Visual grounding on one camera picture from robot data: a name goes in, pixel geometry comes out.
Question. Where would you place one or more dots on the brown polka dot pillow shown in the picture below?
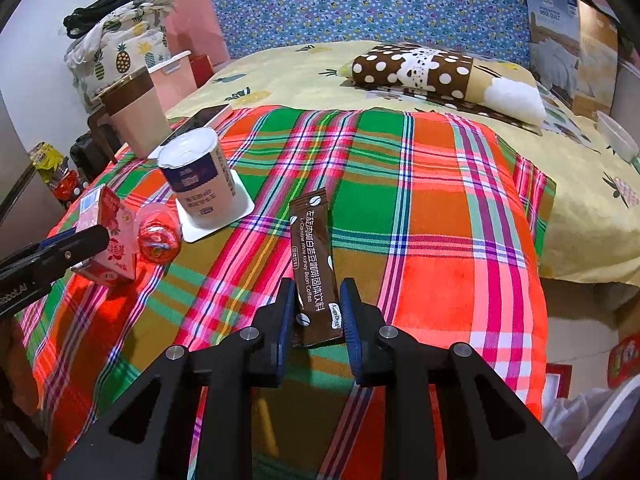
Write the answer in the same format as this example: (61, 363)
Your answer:
(400, 70)

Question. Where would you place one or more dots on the plaid blanket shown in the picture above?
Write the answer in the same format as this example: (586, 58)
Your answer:
(425, 185)

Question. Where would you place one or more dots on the dark red box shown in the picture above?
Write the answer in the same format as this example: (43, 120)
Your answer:
(202, 70)

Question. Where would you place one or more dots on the brown stool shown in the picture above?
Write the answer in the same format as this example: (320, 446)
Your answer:
(102, 132)

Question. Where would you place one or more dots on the yellow snack packet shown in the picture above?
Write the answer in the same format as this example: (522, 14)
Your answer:
(45, 157)

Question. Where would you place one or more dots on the white smartphone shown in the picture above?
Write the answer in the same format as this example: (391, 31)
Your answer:
(205, 116)

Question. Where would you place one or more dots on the brown coffee sachet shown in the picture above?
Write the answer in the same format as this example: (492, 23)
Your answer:
(315, 260)

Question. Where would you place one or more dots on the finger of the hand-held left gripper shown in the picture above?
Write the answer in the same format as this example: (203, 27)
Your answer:
(55, 255)

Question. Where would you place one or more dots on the black bag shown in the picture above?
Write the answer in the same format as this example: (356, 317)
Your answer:
(85, 157)

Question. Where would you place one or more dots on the white square coaster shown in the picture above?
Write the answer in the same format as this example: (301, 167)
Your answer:
(240, 210)

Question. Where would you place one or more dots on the beige cup with brown band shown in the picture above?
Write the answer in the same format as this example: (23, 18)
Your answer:
(140, 120)

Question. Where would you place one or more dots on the black cloth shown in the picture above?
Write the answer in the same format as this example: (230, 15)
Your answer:
(100, 10)

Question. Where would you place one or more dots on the yogurt cup with navy label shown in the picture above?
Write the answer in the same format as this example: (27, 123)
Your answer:
(200, 180)

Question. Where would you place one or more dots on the grey metal cabinet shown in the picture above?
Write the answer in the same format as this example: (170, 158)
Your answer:
(20, 195)

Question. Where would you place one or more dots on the pineapple print storage bag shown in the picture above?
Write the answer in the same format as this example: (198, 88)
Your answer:
(125, 55)

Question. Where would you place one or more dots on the red snack packet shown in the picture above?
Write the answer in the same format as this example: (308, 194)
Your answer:
(625, 360)

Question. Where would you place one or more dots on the white plastic bag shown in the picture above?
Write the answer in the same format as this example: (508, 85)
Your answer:
(585, 410)

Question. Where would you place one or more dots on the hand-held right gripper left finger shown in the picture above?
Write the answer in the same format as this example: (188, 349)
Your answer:
(285, 320)

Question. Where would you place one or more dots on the blue floral cloth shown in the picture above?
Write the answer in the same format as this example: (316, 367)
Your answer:
(350, 0)

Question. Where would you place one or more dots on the yellow printed bedsheet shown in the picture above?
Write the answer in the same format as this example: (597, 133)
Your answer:
(300, 70)

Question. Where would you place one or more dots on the clear plastic container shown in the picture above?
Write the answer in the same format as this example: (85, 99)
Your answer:
(620, 135)

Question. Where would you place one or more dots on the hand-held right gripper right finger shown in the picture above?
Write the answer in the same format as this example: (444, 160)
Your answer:
(350, 330)

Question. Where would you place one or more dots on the pink drink carton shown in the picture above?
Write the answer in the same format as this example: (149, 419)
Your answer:
(110, 250)

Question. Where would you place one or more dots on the red jelly cup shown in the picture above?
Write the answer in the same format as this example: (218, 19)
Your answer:
(157, 240)

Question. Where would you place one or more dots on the packaged quilt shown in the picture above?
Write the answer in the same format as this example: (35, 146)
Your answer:
(555, 45)

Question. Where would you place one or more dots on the red bottle pack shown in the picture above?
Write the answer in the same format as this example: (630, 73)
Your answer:
(67, 190)

